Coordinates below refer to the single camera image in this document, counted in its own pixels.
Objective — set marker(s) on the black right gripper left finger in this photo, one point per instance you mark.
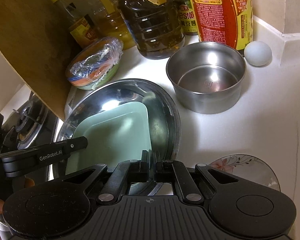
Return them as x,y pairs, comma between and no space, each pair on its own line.
124,175

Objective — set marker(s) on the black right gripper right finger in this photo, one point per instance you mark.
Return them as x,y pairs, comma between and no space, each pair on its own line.
176,173

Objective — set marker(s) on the green square plastic plate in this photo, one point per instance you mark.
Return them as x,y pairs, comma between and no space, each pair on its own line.
115,135

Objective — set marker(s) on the floral ceramic plate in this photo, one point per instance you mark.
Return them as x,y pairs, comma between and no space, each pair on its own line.
248,167

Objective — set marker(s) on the small stainless steel pot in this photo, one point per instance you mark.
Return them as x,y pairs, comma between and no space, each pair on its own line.
207,76

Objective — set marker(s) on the plastic wrapped colourful bowls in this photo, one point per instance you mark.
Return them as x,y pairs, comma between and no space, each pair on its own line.
95,65

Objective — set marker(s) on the black gas stove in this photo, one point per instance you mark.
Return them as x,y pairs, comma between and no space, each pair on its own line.
32,124

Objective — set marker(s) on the large stainless steel basin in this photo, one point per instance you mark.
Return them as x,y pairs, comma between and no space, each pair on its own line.
163,115

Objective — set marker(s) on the small yellow cap bottle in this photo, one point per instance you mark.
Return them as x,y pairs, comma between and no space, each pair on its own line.
79,27

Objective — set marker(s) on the yellow cooking oil bottle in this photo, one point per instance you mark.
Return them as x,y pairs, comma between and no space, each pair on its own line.
109,22

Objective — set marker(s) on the pale blue egg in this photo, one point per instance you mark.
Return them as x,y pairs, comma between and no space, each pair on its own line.
258,53

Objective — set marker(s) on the dark cooking oil jug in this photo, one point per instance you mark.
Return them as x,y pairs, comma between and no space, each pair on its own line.
154,26

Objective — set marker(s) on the red label soy sauce bottle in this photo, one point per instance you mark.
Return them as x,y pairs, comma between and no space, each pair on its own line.
227,22

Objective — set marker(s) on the green lid bean paste jar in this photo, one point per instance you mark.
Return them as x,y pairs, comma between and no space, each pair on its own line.
186,17

